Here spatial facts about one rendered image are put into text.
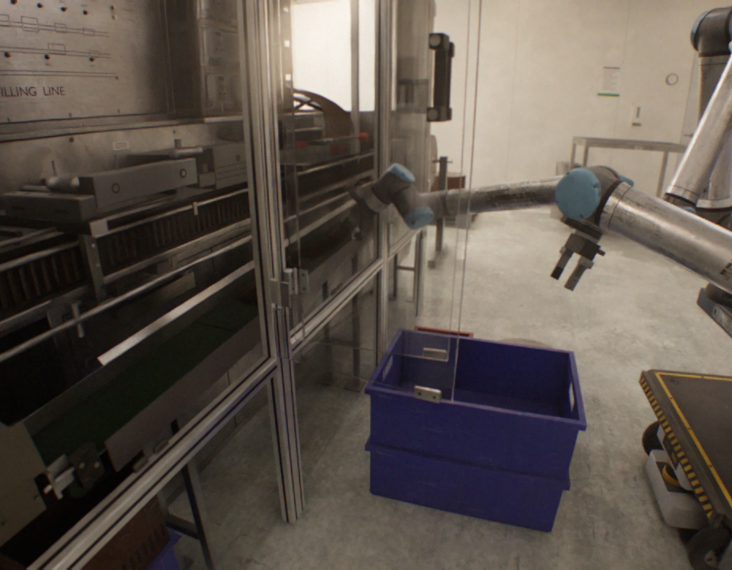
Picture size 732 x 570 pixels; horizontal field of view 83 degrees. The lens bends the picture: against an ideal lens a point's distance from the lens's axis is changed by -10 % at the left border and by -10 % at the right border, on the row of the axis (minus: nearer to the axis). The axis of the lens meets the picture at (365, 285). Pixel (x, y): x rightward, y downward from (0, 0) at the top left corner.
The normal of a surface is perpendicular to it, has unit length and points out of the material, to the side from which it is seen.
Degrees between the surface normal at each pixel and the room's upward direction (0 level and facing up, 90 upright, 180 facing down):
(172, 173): 90
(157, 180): 90
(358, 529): 0
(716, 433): 0
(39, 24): 90
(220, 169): 90
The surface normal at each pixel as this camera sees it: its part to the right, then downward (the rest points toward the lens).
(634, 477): 0.00, -0.93
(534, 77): -0.34, 0.34
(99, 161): 0.94, 0.13
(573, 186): -0.83, 0.18
